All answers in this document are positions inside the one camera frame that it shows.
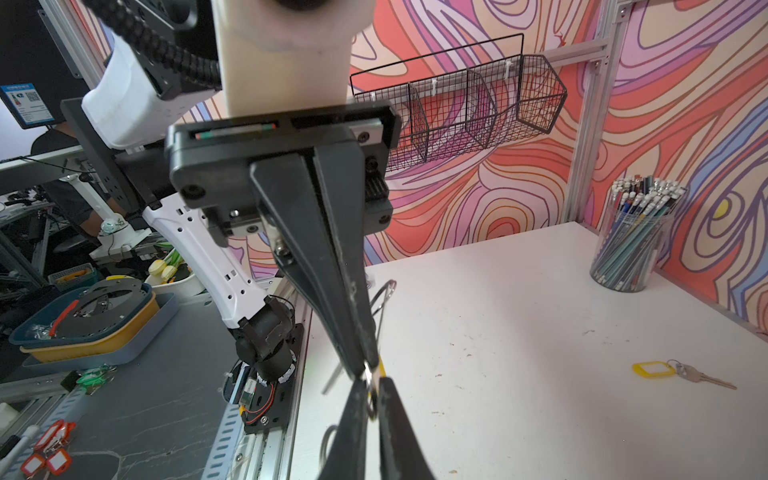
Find loose key with yellow tag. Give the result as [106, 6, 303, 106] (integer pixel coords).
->
[631, 359, 737, 390]

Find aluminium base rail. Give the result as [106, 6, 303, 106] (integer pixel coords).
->
[201, 278, 312, 479]

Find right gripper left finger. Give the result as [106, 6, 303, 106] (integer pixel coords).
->
[318, 380, 369, 480]

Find monitor screen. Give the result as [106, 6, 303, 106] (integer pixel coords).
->
[1, 83, 55, 129]

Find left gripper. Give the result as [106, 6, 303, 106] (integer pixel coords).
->
[165, 100, 401, 378]

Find red key tags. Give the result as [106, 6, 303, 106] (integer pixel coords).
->
[20, 419, 77, 479]

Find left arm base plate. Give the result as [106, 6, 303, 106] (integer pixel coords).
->
[222, 324, 305, 434]

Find black wire basket left wall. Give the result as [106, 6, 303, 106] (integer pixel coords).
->
[349, 33, 568, 172]

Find metal cup of pens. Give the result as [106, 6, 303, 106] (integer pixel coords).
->
[589, 175, 687, 293]

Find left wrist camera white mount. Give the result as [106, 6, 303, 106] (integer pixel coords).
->
[212, 1, 375, 117]

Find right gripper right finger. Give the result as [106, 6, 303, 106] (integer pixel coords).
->
[377, 377, 435, 480]

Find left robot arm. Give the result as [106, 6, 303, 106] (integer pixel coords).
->
[83, 1, 401, 379]

